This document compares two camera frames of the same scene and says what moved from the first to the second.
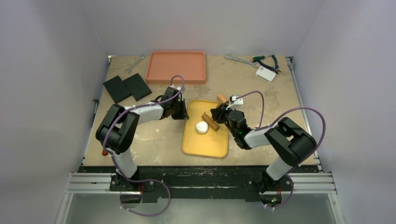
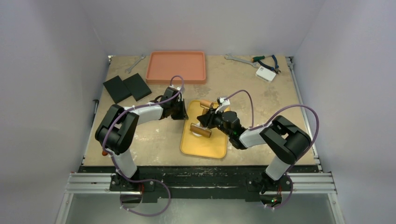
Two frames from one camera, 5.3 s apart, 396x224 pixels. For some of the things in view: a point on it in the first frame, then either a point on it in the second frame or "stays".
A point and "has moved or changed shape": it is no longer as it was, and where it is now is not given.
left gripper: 183,115 stays
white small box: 265,74 stays
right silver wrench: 255,65 stays
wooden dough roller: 208,119 has moved or changed shape
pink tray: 163,66 stays
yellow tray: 213,143 stays
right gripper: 222,113 to 211,116
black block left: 117,89 stays
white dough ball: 201,127 to 197,134
